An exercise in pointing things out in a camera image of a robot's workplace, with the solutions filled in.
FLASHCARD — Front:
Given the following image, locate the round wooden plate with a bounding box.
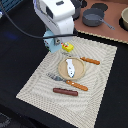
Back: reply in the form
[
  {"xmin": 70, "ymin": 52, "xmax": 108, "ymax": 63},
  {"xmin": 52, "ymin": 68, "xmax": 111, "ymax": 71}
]
[{"xmin": 58, "ymin": 57, "xmax": 86, "ymax": 80}]

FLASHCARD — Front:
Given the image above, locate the black stove burner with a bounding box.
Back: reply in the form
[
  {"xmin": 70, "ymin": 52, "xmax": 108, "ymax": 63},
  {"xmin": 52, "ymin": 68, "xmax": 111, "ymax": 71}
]
[{"xmin": 91, "ymin": 3, "xmax": 108, "ymax": 11}]

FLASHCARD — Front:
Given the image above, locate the white fish toy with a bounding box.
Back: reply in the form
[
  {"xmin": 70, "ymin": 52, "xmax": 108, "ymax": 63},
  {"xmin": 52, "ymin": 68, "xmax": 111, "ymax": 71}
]
[{"xmin": 66, "ymin": 59, "xmax": 75, "ymax": 78}]

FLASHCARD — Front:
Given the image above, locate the brown grilled sausage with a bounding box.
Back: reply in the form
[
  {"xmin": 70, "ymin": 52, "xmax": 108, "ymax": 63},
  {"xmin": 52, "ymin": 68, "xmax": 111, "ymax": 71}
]
[{"xmin": 53, "ymin": 88, "xmax": 78, "ymax": 96}]

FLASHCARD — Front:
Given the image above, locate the knife with wooden handle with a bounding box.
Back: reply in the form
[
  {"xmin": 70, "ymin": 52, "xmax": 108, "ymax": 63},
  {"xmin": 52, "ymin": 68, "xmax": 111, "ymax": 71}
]
[{"xmin": 66, "ymin": 52, "xmax": 101, "ymax": 66}]

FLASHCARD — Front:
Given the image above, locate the beige woven placemat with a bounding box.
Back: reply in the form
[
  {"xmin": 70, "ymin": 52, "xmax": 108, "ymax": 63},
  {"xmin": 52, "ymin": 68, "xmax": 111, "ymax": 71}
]
[{"xmin": 17, "ymin": 37, "xmax": 117, "ymax": 128}]

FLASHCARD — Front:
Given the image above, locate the beige bowl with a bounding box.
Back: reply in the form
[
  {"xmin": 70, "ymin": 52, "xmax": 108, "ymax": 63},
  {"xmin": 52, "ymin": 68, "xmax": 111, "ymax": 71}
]
[{"xmin": 121, "ymin": 7, "xmax": 128, "ymax": 30}]

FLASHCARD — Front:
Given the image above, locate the dark grey frying pan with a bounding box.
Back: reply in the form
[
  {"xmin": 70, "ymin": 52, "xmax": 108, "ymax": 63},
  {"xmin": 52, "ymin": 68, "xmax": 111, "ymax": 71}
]
[{"xmin": 82, "ymin": 8, "xmax": 114, "ymax": 30}]

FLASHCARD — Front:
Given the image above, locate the black cable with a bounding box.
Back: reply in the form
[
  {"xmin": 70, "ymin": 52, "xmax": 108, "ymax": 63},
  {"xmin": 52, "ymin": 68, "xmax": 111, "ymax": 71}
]
[{"xmin": 0, "ymin": 0, "xmax": 78, "ymax": 40}]

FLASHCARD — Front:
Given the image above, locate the fork with wooden handle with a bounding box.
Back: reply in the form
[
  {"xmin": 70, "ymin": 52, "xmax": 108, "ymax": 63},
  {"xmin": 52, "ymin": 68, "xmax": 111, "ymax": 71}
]
[{"xmin": 46, "ymin": 73, "xmax": 88, "ymax": 91}]

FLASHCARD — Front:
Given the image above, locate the yellow box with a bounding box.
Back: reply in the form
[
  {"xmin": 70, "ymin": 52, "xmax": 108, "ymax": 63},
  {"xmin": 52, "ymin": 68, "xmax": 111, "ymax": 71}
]
[{"xmin": 62, "ymin": 42, "xmax": 74, "ymax": 52}]

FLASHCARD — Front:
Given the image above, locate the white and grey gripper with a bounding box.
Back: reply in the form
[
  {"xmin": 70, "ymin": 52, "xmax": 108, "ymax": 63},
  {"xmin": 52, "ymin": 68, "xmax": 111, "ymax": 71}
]
[{"xmin": 34, "ymin": 0, "xmax": 75, "ymax": 45}]

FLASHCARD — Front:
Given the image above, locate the light blue cup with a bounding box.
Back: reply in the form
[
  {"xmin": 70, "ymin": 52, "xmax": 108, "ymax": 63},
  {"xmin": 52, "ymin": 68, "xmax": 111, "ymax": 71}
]
[{"xmin": 44, "ymin": 30, "xmax": 55, "ymax": 53}]

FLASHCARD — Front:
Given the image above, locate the dark grey pot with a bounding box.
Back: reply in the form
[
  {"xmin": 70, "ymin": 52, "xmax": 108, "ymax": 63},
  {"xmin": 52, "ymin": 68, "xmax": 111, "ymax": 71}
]
[{"xmin": 72, "ymin": 0, "xmax": 81, "ymax": 19}]

